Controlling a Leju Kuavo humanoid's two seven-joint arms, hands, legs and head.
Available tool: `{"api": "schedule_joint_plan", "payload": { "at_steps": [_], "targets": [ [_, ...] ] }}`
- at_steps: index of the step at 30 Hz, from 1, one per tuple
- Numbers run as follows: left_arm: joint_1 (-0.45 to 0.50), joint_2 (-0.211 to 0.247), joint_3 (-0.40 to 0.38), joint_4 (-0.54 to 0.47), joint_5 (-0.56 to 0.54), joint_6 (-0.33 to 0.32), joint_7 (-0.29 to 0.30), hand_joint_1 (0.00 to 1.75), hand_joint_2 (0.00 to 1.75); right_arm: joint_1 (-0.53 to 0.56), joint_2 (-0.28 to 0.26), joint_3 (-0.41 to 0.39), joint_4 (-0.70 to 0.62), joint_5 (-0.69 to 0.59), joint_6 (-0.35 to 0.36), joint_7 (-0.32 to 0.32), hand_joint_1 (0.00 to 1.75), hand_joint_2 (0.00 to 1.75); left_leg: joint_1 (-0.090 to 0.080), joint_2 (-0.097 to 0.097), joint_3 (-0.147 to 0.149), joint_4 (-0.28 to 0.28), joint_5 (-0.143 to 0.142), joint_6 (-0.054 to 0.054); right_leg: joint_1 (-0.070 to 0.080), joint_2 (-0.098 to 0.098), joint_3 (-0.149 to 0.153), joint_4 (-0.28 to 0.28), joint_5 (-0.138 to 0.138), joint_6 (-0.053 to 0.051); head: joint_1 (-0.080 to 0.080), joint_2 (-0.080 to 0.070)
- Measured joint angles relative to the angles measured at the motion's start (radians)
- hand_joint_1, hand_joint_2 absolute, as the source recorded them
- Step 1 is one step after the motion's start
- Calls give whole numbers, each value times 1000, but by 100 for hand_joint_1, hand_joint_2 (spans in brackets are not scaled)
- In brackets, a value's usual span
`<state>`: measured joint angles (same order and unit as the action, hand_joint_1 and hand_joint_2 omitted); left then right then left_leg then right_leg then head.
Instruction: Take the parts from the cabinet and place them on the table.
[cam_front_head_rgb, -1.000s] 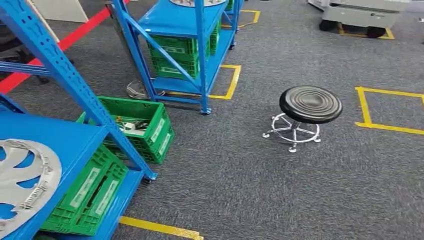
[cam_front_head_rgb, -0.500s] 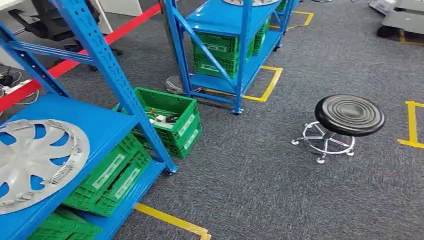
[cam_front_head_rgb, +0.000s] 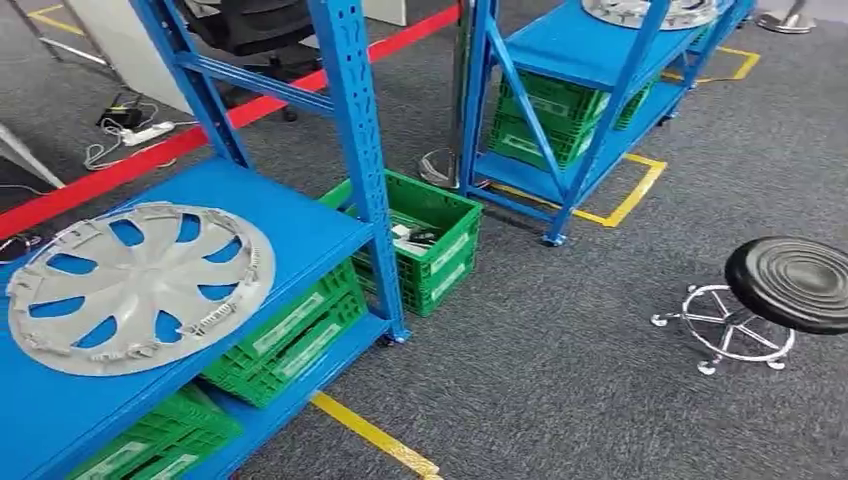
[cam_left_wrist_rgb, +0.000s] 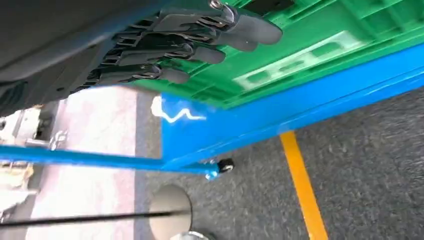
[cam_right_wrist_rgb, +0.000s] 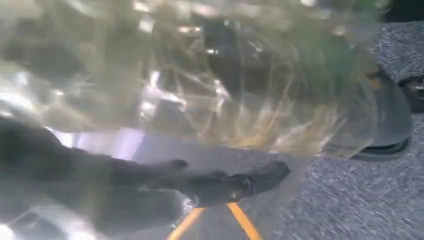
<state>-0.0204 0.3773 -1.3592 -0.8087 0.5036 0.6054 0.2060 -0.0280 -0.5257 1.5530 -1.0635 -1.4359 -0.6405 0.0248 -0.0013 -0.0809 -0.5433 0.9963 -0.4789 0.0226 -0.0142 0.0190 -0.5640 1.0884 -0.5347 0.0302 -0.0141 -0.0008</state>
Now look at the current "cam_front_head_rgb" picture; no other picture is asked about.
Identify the chrome stanchion base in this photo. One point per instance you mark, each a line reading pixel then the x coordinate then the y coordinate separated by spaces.
pixel 788 23

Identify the white desk panel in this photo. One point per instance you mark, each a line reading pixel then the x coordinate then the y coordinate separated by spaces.
pixel 126 60

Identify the blue metal shelf rack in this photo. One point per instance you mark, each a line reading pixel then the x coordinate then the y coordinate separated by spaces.
pixel 583 46
pixel 278 218

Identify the red barrier belt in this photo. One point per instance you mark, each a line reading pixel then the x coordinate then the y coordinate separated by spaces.
pixel 132 162

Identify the black charger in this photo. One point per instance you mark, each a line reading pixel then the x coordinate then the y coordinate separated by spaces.
pixel 122 118

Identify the yellow floor tape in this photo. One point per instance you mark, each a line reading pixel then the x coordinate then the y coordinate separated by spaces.
pixel 378 437
pixel 56 21

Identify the black office chair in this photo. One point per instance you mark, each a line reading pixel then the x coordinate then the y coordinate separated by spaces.
pixel 252 26

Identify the green plastic crate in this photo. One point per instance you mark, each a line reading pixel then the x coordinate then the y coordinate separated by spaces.
pixel 172 430
pixel 556 99
pixel 530 146
pixel 291 331
pixel 437 278
pixel 632 106

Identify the white power strip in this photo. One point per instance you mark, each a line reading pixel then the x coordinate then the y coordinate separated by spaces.
pixel 149 134

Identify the black ribbed round stool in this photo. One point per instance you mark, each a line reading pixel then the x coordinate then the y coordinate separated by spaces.
pixel 795 281

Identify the chrome stanchion post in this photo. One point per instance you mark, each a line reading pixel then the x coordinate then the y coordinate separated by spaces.
pixel 458 99

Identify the grey plastic wheel cover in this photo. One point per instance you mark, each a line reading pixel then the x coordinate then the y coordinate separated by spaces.
pixel 616 12
pixel 142 278

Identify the white desk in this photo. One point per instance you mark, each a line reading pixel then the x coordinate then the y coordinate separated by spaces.
pixel 26 159

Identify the black and white device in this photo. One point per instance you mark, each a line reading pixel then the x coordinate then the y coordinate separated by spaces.
pixel 414 238

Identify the metal chair frame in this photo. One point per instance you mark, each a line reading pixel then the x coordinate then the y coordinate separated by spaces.
pixel 73 52

